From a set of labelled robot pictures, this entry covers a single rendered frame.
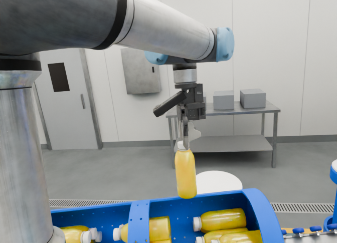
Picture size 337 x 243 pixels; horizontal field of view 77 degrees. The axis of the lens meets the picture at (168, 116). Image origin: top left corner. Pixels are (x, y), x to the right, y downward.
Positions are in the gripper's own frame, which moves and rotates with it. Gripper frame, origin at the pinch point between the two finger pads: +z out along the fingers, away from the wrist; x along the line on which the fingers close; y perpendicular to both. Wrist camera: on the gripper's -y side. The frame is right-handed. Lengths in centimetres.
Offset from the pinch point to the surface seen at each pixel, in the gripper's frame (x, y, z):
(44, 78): 390, -200, -38
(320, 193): 142, 186, 128
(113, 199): 196, -64, 130
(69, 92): 379, -154, -7
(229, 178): 39, 32, 36
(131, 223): -5.7, -19.6, 22.3
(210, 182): 39, 21, 37
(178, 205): 11.6, -1.7, 29.7
